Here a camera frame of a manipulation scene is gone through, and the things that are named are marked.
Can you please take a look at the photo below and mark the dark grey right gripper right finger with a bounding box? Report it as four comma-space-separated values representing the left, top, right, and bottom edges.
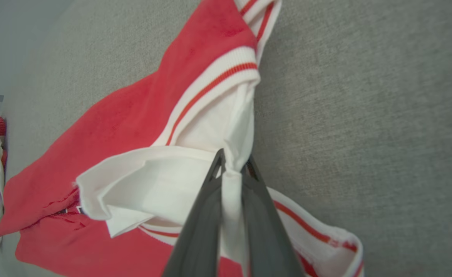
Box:
241, 154, 306, 277

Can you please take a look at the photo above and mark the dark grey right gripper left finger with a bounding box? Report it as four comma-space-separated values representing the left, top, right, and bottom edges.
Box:
162, 148, 227, 277

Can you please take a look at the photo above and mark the red Bulls 23 jersey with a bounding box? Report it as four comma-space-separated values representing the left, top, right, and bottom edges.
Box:
0, 0, 365, 277

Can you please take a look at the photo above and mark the grey fabric sofa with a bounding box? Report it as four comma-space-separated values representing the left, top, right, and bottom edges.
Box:
0, 0, 452, 277

